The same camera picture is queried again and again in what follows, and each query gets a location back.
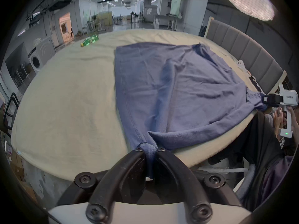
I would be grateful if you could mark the blue shirt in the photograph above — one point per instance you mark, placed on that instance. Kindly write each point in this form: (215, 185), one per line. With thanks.
(182, 90)

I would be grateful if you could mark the person's body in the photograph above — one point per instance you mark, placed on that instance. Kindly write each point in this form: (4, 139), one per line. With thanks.
(259, 148)

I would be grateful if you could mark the bed with beige sheet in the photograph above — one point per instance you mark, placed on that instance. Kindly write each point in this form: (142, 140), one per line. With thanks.
(70, 101)

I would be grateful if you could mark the black chair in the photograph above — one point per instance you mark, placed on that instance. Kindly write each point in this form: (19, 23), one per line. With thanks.
(9, 111)

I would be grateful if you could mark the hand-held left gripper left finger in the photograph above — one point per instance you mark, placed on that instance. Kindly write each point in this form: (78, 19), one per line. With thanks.
(109, 183)

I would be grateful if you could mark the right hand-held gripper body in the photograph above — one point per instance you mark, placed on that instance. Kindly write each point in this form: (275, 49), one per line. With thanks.
(288, 99)

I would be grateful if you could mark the white hand controller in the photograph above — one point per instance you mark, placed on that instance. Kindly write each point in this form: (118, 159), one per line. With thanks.
(241, 65)

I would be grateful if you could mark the person's right hand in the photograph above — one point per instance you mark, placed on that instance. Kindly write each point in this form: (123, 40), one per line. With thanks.
(278, 121)

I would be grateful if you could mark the white table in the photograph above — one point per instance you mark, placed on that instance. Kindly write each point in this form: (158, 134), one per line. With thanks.
(167, 20)

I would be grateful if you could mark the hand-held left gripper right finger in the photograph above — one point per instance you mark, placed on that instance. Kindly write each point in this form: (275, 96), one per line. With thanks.
(184, 183)

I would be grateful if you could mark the white washing machine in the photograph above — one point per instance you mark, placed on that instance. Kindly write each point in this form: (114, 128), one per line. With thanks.
(39, 59)

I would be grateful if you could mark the grey padded headboard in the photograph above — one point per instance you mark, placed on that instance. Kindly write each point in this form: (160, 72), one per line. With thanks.
(252, 49)

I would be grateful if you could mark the green plastic bottle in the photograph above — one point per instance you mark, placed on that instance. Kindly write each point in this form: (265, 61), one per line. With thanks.
(90, 40)

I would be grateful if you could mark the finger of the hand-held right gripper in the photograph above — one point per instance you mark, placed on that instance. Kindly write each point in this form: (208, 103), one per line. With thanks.
(265, 99)

